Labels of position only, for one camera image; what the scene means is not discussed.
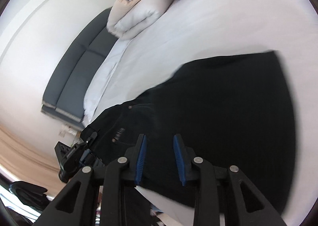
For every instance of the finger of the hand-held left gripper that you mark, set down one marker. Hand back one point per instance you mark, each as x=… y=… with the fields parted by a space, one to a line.
x=85 y=156
x=90 y=137

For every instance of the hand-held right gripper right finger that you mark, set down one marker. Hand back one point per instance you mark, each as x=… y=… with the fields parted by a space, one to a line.
x=179 y=159

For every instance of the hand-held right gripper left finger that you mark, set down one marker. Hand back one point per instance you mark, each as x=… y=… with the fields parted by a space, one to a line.
x=140 y=161

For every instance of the black pants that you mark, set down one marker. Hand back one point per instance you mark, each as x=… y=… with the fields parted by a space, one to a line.
x=211 y=104

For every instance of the dark folded cloth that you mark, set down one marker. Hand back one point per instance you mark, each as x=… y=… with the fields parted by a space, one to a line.
x=28 y=190

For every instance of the white pillow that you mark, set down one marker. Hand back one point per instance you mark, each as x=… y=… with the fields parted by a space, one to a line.
x=104 y=74

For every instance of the grey padded headboard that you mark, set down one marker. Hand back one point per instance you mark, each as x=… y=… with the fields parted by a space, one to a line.
x=74 y=67

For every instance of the folded beige duvet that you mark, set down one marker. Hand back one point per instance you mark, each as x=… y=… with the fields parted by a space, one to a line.
x=139 y=14

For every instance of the bed with white sheet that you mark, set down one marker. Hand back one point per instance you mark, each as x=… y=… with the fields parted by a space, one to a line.
x=211 y=17

